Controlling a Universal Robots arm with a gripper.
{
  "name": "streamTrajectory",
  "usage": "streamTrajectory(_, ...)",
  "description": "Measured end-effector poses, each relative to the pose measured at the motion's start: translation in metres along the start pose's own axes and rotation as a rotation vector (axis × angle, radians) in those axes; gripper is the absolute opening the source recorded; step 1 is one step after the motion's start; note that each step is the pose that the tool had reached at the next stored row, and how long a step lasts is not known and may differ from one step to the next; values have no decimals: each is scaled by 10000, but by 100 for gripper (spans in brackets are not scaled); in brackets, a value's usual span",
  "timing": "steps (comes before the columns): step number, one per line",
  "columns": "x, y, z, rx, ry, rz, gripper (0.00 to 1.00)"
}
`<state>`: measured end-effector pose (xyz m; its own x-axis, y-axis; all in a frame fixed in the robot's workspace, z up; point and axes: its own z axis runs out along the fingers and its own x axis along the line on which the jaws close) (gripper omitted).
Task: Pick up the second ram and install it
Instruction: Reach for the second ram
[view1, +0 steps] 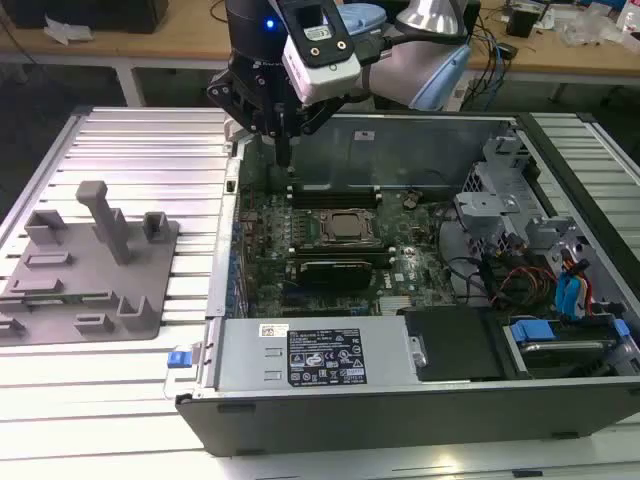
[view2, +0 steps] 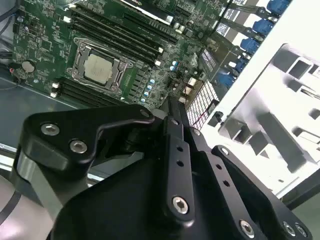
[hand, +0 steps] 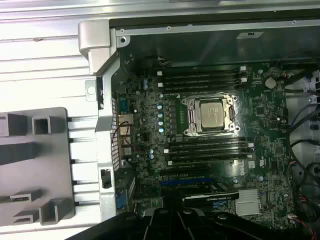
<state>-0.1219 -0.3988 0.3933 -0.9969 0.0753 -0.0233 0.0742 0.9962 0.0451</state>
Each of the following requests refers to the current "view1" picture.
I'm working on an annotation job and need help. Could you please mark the hard disk in blue carrier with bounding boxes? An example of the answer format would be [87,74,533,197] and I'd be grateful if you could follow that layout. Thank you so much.
[502,314,631,381]

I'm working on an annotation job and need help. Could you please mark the clear plastic bags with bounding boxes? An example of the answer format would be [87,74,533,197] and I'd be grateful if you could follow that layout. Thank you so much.
[557,7,624,49]

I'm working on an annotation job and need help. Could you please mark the green motherboard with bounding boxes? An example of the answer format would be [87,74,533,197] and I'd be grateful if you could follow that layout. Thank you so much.
[234,187,461,319]

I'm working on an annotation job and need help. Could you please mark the crumpled white paper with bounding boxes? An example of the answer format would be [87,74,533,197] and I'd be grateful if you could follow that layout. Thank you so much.
[42,13,95,47]

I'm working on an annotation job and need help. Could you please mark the black graphics card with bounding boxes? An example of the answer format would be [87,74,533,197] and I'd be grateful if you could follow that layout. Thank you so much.
[298,258,375,292]

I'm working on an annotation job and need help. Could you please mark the small silver heatsink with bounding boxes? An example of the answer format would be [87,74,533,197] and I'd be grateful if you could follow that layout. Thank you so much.
[377,294,416,312]

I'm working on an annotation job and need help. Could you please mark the CPU socket with metal cover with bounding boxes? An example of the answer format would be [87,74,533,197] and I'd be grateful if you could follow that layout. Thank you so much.
[317,208,374,246]

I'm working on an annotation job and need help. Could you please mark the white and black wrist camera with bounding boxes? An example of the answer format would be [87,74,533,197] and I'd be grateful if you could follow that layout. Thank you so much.
[281,0,362,107]

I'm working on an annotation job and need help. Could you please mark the metal drive cage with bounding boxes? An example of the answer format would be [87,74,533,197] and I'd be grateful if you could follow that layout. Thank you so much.
[453,133,594,261]

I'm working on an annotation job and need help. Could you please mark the gray parts rack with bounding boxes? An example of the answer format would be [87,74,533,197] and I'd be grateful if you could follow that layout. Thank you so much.
[0,179,181,344]

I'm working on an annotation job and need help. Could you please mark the black RAM slot bank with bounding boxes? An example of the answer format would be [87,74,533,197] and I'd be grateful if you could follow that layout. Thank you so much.
[291,183,384,210]

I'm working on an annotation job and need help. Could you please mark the gray case hinge latch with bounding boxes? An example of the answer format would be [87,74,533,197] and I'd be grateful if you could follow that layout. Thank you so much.
[223,117,251,144]

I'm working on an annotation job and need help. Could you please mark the silver CPU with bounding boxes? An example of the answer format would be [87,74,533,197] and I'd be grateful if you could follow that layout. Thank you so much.
[332,215,364,237]

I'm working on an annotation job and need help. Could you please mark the small black box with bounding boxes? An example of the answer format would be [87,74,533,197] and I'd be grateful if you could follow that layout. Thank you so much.
[505,8,540,37]

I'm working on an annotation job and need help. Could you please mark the black open PC case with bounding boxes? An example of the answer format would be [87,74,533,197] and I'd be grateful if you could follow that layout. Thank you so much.
[174,107,640,457]

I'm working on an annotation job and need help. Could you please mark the blue flat data cable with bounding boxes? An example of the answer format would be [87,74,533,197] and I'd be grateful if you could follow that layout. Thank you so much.
[553,269,594,324]

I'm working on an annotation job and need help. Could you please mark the silver power supply unit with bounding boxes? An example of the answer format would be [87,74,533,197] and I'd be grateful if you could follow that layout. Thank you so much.
[212,317,420,394]

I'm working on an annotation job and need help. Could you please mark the large black box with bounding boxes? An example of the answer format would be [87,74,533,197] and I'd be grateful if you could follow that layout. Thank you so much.
[8,0,169,35]

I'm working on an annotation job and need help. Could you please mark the red yellow wire bundle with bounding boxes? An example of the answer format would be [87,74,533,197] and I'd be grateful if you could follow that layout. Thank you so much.
[487,264,559,309]

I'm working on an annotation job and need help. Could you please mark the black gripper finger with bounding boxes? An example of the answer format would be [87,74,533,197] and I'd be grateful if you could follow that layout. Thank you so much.
[206,72,284,167]
[283,97,347,167]

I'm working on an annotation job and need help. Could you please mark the tall black box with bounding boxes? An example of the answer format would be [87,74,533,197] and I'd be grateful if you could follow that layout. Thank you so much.
[462,0,483,39]

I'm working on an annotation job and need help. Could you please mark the black plastic cover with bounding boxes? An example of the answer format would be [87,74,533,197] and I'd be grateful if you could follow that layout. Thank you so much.
[399,305,506,384]

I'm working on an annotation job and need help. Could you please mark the wooden desk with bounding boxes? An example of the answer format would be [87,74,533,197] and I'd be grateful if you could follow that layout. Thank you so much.
[0,0,640,76]

